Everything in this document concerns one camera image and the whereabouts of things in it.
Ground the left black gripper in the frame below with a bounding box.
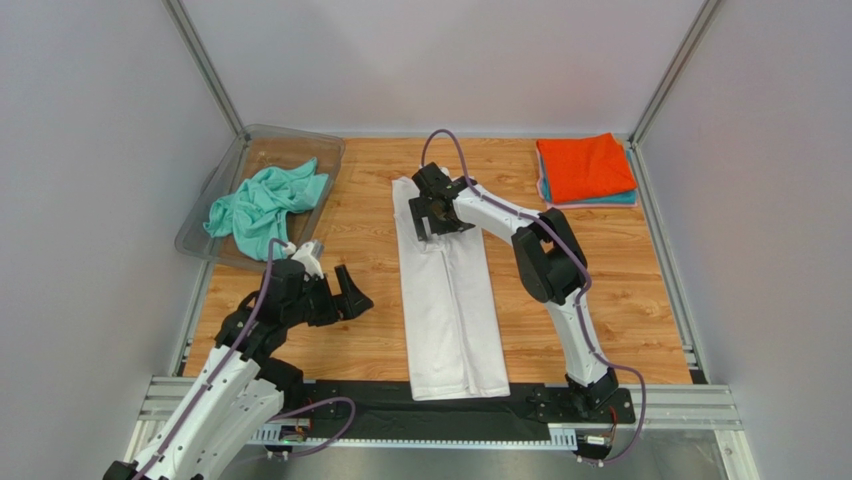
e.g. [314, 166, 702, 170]
[284, 263, 374, 326]

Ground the white t shirt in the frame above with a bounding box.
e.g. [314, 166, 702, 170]
[392, 177, 510, 401]

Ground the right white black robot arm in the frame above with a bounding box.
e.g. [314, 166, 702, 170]
[409, 163, 619, 417]

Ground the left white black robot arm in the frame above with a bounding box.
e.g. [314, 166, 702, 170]
[104, 259, 374, 479]

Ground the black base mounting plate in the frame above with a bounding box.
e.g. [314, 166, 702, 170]
[285, 380, 637, 441]

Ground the mint green t shirt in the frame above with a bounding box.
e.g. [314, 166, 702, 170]
[203, 158, 329, 262]

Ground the folded orange t shirt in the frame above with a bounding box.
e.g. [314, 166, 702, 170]
[536, 133, 637, 207]

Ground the clear plastic bin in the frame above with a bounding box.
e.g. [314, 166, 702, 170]
[174, 124, 345, 271]

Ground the folded teal t shirt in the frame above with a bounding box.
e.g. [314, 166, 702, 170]
[539, 147, 638, 206]

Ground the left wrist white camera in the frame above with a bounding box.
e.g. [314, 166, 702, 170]
[283, 240, 324, 277]

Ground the left aluminium corner post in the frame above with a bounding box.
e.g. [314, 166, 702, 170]
[162, 0, 244, 135]

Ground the aluminium corner post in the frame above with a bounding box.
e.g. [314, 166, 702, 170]
[162, 0, 244, 135]
[629, 0, 724, 148]

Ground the right aluminium corner post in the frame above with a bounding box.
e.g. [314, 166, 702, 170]
[629, 0, 724, 148]

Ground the aluminium frame rail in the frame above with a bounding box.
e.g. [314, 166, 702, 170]
[123, 376, 760, 479]

